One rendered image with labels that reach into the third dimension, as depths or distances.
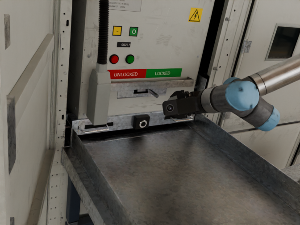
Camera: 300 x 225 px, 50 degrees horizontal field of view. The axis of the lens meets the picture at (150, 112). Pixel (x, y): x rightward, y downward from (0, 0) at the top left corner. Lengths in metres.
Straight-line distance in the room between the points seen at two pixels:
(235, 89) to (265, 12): 0.61
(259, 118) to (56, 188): 0.74
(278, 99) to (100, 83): 0.96
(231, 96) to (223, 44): 0.50
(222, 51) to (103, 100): 0.53
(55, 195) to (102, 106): 0.40
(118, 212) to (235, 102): 0.40
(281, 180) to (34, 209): 0.75
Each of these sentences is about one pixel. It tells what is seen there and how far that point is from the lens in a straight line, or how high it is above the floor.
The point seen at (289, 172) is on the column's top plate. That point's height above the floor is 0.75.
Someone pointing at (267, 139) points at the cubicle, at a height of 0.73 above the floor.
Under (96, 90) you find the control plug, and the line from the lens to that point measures 1.01.
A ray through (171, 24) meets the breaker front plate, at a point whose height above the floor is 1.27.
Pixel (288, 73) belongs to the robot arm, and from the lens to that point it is 1.07.
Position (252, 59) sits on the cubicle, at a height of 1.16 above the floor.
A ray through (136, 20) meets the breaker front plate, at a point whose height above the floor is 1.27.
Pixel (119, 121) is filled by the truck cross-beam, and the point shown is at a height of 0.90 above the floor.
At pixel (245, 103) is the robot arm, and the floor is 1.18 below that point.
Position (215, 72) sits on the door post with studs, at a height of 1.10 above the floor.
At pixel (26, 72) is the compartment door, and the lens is 0.62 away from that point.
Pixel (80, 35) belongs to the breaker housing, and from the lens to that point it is 1.09.
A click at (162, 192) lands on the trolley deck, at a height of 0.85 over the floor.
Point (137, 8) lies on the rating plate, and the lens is 1.11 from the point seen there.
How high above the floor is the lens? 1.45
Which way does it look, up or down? 25 degrees down
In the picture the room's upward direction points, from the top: 10 degrees clockwise
